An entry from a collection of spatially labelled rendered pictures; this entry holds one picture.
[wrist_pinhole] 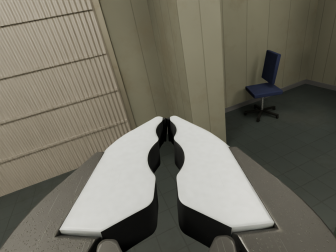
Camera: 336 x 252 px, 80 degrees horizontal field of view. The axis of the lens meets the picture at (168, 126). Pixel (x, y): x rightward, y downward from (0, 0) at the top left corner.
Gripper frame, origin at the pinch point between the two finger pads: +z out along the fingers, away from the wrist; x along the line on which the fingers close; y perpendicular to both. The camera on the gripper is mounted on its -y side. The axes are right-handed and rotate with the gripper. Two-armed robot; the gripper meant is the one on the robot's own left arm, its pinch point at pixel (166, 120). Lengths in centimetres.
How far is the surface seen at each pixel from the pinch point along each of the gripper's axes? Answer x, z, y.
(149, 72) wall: -26, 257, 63
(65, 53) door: -112, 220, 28
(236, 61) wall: 104, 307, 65
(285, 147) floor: 135, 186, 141
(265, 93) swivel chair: 132, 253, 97
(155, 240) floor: -18, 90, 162
